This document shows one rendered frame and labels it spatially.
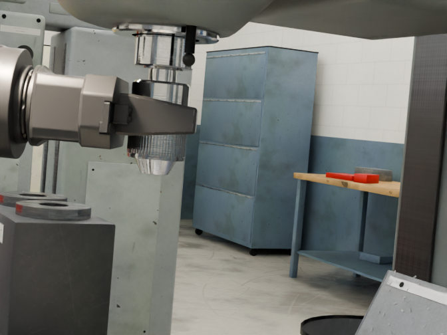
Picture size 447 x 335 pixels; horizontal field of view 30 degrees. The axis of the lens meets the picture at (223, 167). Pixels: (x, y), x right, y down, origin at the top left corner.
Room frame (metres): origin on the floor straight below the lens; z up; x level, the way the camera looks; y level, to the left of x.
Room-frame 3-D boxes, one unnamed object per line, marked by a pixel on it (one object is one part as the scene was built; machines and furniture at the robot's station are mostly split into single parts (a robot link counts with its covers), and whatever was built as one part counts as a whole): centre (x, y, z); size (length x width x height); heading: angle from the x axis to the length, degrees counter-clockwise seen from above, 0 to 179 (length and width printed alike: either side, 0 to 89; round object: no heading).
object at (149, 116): (0.64, 0.05, 1.24); 0.06 x 0.02 x 0.03; 91
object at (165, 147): (0.67, 0.05, 1.23); 0.05 x 0.05 x 0.05
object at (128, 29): (0.67, 0.05, 1.31); 0.09 x 0.09 x 0.01
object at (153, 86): (0.67, 0.05, 1.26); 0.05 x 0.05 x 0.01
